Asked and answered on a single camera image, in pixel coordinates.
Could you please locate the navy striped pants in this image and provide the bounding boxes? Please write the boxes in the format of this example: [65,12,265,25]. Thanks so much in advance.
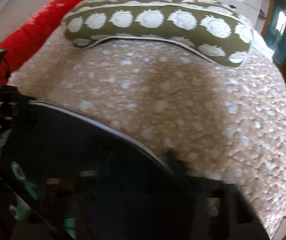
[0,87,268,239]

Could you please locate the beige dotted quilted bedspread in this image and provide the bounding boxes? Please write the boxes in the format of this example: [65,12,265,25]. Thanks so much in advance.
[8,29,286,237]

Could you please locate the olive pillow with white dots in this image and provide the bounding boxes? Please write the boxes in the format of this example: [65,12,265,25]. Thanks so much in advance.
[61,0,254,67]

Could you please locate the long red pillow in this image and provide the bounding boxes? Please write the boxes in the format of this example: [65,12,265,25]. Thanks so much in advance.
[0,0,83,85]

